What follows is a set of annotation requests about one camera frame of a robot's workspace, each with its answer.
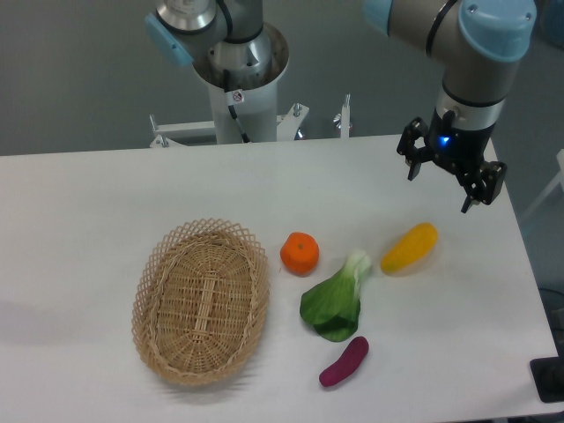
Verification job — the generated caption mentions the yellow corn cob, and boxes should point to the yellow corn cob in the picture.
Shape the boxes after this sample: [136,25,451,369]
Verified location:
[380,222,439,275]

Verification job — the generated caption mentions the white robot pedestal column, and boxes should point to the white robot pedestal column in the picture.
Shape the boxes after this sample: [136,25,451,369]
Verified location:
[193,23,289,145]

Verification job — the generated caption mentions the oval woven wicker basket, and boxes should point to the oval woven wicker basket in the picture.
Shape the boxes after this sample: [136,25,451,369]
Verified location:
[131,219,270,386]

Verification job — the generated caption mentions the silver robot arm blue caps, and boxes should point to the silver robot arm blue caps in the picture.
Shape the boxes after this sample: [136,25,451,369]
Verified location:
[145,1,536,207]

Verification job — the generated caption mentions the white metal base frame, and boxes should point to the white metal base frame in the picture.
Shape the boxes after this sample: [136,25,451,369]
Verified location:
[147,93,354,148]

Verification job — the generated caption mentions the green bok choy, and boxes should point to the green bok choy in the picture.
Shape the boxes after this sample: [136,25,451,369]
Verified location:
[300,249,372,343]

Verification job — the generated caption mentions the orange tangerine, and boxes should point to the orange tangerine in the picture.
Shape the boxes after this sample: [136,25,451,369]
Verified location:
[279,232,320,277]

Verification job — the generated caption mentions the purple sweet potato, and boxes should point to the purple sweet potato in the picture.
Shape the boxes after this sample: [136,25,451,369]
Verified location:
[318,336,369,388]

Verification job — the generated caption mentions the black device at table edge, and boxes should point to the black device at table edge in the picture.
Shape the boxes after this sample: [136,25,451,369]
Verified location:
[530,357,563,404]

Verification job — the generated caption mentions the black cable on pedestal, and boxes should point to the black cable on pedestal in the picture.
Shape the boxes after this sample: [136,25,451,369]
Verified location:
[222,69,252,145]

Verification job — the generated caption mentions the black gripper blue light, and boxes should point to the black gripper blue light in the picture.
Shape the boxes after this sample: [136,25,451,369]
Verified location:
[397,111,508,213]

